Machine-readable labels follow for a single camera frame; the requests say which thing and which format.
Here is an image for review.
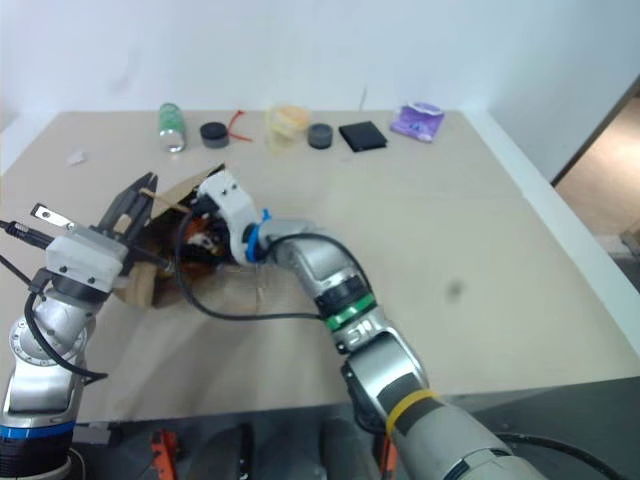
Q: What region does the green patterned clear bottle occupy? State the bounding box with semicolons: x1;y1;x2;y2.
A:
158;102;187;154

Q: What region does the purple wet wipes packet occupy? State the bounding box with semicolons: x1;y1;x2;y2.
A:
389;99;446;144

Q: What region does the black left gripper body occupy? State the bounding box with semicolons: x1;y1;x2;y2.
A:
89;223;170;277

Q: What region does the thick black floor cable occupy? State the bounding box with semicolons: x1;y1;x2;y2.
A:
492;432;629;480

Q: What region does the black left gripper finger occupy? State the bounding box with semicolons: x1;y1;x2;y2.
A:
98;172;154;235
123;171;161;247

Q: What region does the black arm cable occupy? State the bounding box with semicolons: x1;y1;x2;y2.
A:
0;218;109;382
175;209;326;322

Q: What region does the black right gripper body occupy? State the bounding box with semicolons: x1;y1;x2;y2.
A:
192;186;224;224

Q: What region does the black square pad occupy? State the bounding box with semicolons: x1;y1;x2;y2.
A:
338;121;390;154

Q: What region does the small grey block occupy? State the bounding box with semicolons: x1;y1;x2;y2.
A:
73;422;112;446

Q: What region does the yellow rubber band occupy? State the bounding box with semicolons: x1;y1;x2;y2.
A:
383;388;437;435

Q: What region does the brown cardboard box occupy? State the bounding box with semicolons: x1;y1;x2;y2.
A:
112;160;321;321

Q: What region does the clear yellow plastic container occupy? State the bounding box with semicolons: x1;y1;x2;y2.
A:
264;102;310;155

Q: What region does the orange black tool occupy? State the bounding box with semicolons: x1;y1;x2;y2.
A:
149;428;182;480

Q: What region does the silver metal bracket plate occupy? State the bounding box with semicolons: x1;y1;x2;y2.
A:
30;201;77;230

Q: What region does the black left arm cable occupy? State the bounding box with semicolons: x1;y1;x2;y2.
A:
0;218;109;382

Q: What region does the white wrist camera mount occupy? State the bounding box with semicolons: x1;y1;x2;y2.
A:
198;170;262;265
45;227;130;292

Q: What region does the dark rounded shape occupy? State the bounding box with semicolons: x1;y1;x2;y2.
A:
192;422;257;480

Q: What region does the blue cable tie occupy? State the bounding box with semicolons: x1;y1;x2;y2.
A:
242;207;275;263

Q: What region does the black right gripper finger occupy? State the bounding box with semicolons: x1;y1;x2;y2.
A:
179;238;212;265
211;222;236;262

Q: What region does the red zip tie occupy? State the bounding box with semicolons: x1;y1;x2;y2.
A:
225;109;254;143

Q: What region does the brown plush toy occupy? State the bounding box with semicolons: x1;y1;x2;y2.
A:
178;215;226;281

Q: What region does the grey round puck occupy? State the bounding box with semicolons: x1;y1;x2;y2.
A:
306;123;334;150

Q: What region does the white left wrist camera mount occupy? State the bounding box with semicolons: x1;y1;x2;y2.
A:
45;227;130;292

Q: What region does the black round puck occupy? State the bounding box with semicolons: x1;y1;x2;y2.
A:
199;122;231;149

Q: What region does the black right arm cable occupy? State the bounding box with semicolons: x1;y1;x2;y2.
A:
175;209;326;322

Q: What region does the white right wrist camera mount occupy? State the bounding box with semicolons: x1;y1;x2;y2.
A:
198;170;262;265

